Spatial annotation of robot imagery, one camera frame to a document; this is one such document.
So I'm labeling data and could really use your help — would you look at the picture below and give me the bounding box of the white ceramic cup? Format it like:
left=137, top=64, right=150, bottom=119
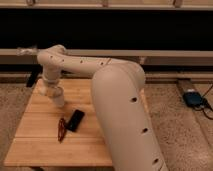
left=48, top=87, right=65, bottom=107

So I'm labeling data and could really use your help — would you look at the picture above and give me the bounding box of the red chili pepper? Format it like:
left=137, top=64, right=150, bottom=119
left=58, top=118, right=66, bottom=142

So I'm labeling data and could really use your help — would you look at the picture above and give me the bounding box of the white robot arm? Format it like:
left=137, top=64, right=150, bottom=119
left=37, top=45, right=169, bottom=171

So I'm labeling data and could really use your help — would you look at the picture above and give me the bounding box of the black table leg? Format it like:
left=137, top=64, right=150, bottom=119
left=26, top=71, right=39, bottom=87

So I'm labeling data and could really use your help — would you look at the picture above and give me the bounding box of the black cable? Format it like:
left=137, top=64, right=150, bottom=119
left=199, top=83, right=213, bottom=120

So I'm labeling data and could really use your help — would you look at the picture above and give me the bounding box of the blue power adapter box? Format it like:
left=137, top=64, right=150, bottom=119
left=183, top=89, right=203, bottom=107

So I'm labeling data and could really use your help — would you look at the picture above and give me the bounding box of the wooden table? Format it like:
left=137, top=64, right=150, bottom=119
left=4, top=79, right=112, bottom=167

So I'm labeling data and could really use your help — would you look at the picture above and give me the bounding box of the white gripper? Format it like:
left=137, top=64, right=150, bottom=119
left=41, top=77, right=61, bottom=97

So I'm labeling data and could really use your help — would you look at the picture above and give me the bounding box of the black rectangular block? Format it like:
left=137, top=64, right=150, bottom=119
left=66, top=110, right=85, bottom=132

